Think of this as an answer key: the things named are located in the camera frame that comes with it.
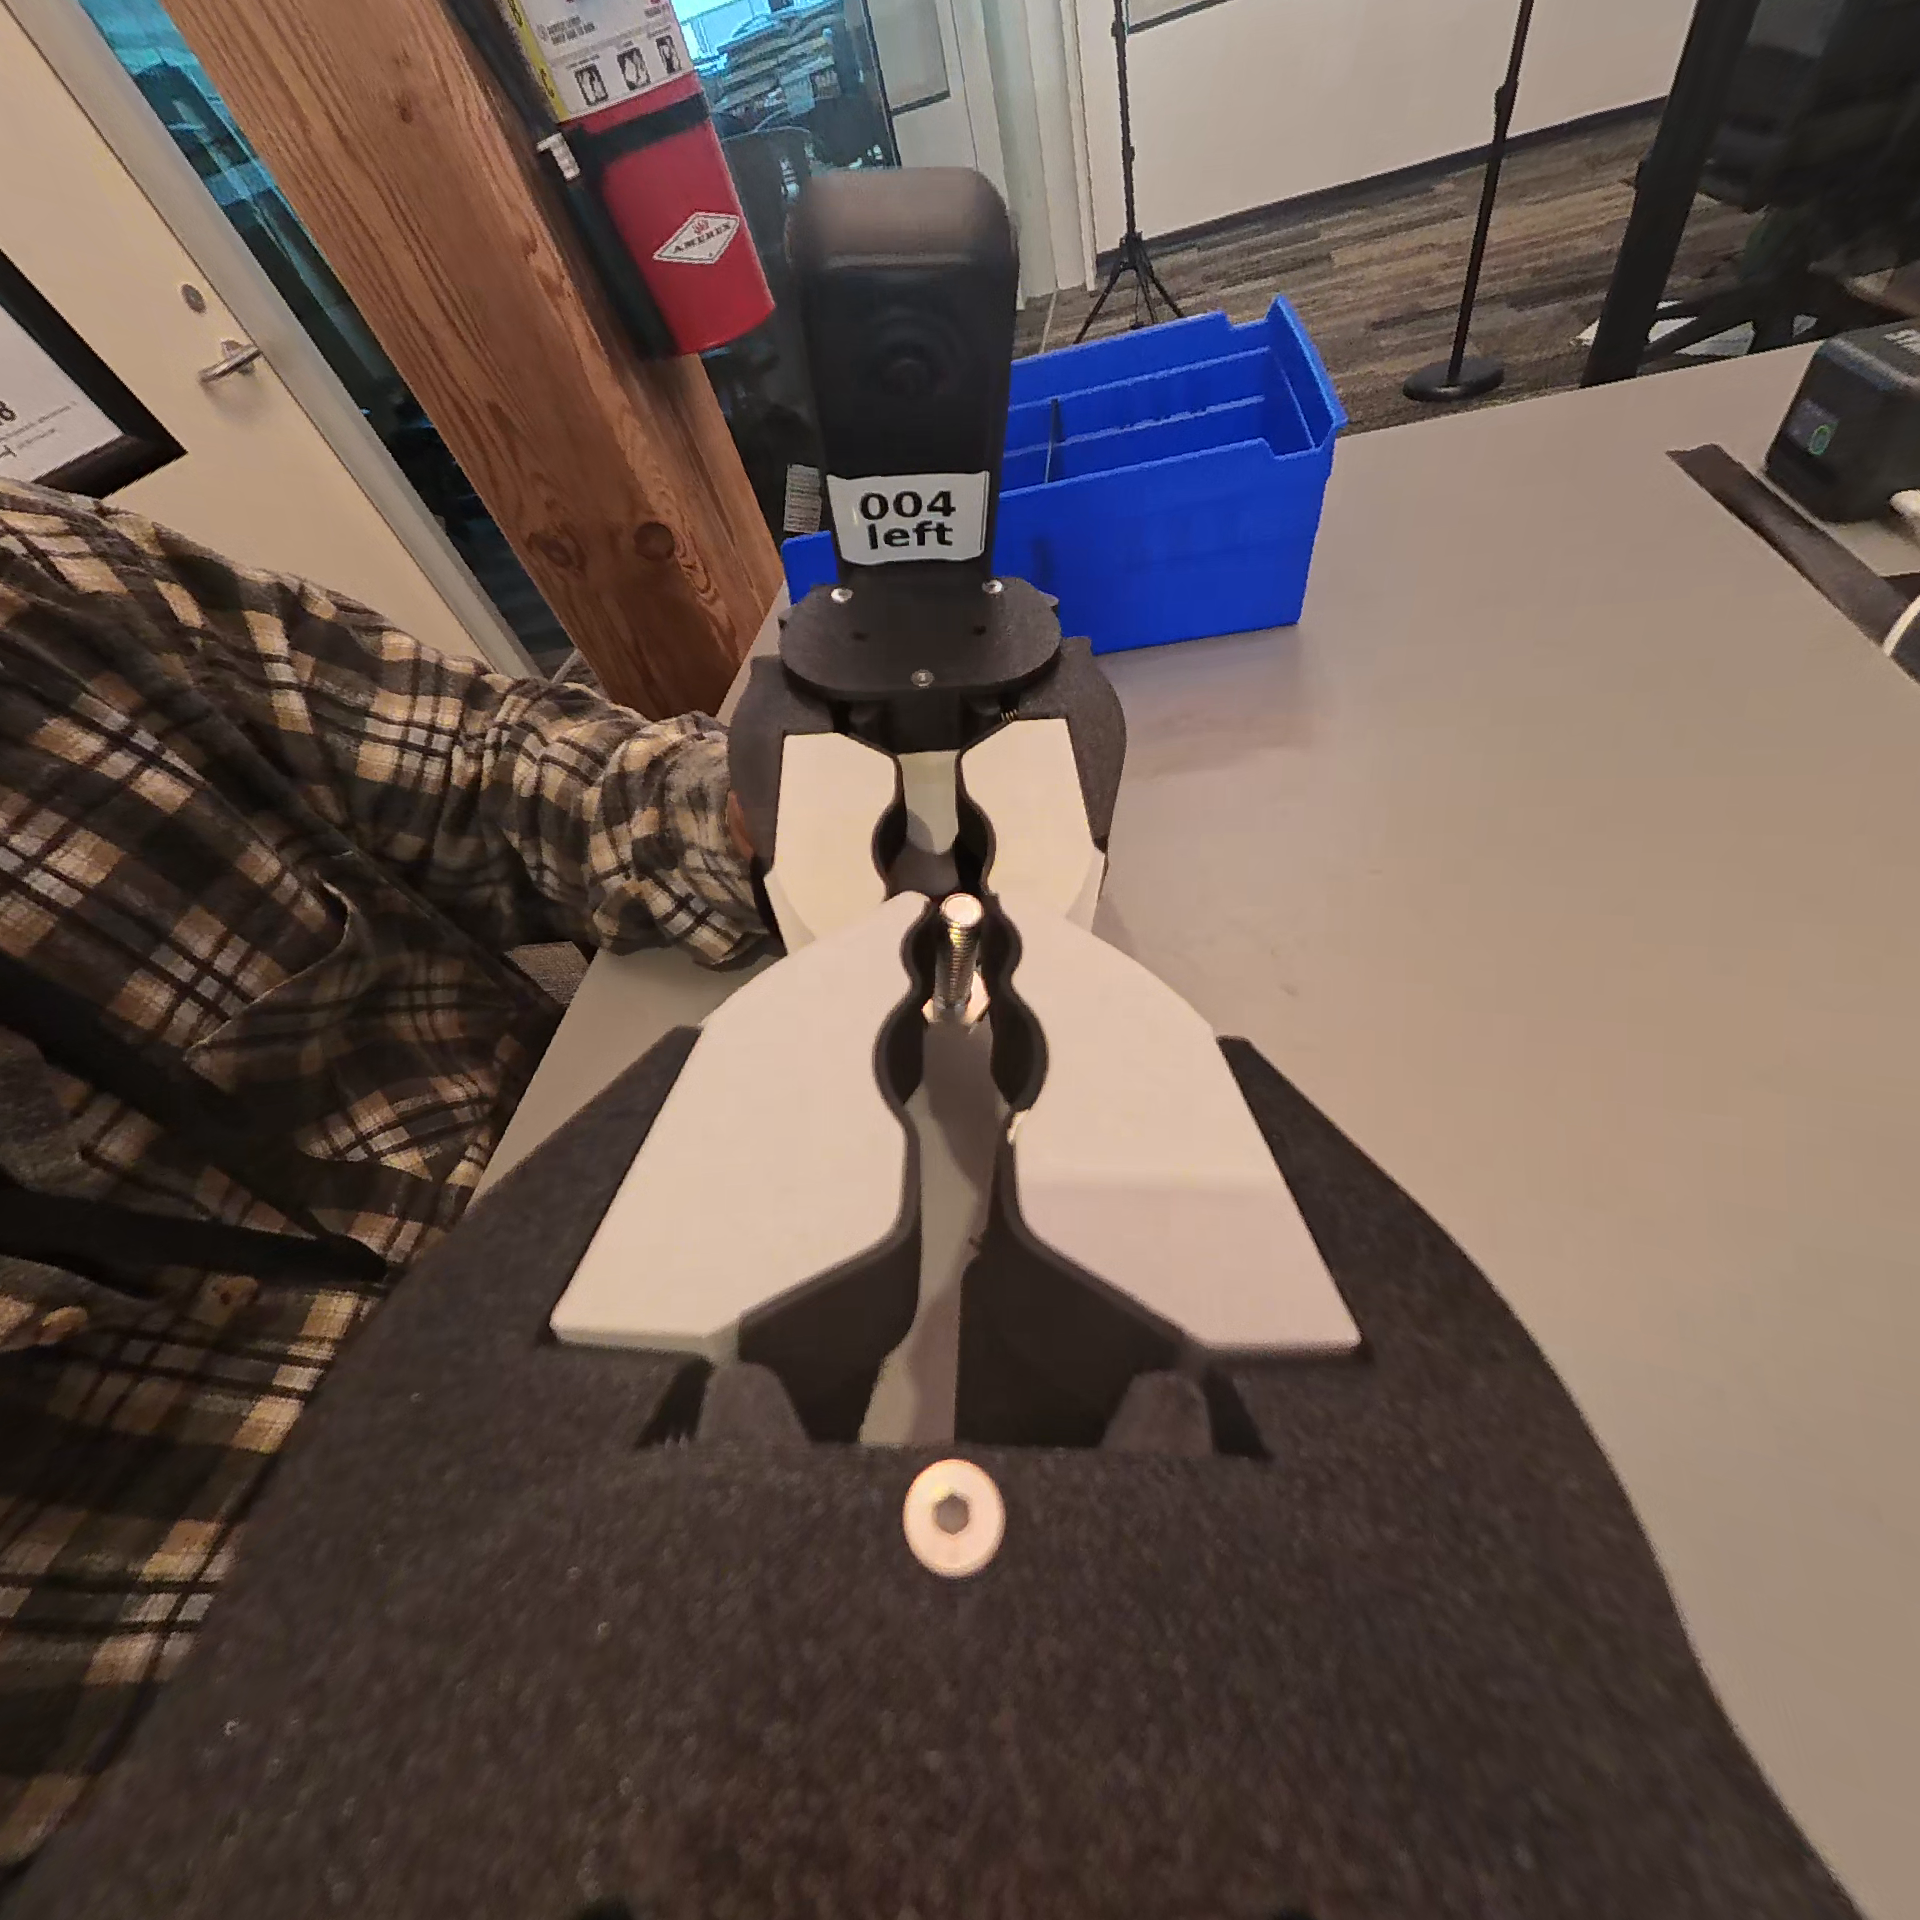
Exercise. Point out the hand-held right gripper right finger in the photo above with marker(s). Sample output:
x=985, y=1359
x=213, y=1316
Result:
x=1170, y=1184

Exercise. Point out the black metal pole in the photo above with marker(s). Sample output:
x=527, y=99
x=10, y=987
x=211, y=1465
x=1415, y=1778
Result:
x=1669, y=195

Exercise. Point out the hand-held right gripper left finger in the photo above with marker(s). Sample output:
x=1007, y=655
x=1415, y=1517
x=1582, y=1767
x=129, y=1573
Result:
x=721, y=1170

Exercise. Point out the blue plastic bin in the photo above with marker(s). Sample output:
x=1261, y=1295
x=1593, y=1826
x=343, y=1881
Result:
x=1170, y=524

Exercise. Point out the black framed wall picture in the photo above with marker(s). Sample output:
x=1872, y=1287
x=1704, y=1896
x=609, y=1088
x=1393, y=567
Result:
x=60, y=391

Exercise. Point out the wooden post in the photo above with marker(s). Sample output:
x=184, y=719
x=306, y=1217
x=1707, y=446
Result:
x=451, y=300

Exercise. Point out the person's left forearm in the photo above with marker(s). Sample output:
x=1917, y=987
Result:
x=600, y=810

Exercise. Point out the black power station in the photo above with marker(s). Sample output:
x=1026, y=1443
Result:
x=1844, y=434

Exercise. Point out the black marker sign stand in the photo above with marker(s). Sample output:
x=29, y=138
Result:
x=1455, y=383

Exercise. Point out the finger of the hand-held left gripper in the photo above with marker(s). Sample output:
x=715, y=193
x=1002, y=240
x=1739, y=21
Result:
x=824, y=824
x=1034, y=819

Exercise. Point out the black tripod light stand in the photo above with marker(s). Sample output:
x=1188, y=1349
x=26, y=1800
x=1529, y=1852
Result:
x=1130, y=254

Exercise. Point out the white door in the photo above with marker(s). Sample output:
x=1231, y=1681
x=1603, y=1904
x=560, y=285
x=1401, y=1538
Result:
x=151, y=224

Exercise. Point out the person's plaid shirt torso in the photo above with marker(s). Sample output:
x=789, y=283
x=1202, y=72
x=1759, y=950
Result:
x=181, y=900

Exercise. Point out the red fire extinguisher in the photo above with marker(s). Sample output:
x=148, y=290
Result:
x=683, y=224

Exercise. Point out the silver hex bolt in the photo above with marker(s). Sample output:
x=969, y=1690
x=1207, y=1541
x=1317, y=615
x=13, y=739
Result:
x=956, y=945

